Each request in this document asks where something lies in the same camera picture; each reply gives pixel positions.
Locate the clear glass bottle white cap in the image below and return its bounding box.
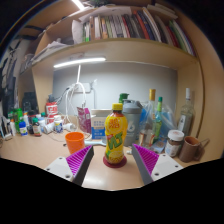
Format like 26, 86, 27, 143
177, 87, 196, 137

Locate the clear bottle green cap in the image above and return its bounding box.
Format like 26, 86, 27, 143
152, 96, 164, 143

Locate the black bag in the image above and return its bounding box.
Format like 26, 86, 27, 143
21, 91, 39, 114

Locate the orange plastic cup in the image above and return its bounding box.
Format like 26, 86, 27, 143
64, 131, 86, 155

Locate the clear bottle gold cap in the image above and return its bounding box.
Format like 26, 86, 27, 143
139, 88, 157, 148

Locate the brown mug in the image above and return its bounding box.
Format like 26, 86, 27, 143
178, 135, 209, 164

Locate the pink carton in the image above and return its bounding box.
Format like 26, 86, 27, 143
76, 106, 92, 134

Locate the red and white canister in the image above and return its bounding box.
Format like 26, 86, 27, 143
45, 101, 59, 124

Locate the white power cable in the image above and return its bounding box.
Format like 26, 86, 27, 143
64, 84, 88, 127

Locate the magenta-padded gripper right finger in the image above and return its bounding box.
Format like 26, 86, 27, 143
131, 143, 185, 186

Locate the grey shaker bottle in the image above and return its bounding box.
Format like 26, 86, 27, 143
121, 99, 144, 148

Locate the dark bottle green cap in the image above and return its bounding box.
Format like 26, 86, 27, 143
32, 117, 43, 138

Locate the yellow drink bottle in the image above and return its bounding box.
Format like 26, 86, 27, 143
104, 102, 129, 165

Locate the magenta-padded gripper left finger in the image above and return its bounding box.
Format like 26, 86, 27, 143
44, 144, 95, 186

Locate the flat round red coaster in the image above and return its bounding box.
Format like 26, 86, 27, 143
102, 154, 128, 169

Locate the green container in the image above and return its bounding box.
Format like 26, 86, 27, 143
13, 108, 24, 123

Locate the white bottle blue cap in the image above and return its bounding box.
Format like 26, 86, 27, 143
18, 121, 29, 137

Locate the white bottle blue label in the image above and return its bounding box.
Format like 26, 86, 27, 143
53, 114, 64, 134

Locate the white and blue box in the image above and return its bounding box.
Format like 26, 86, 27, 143
90, 108, 113, 140

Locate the brown jar white lid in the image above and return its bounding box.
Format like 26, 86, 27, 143
164, 129, 185, 158

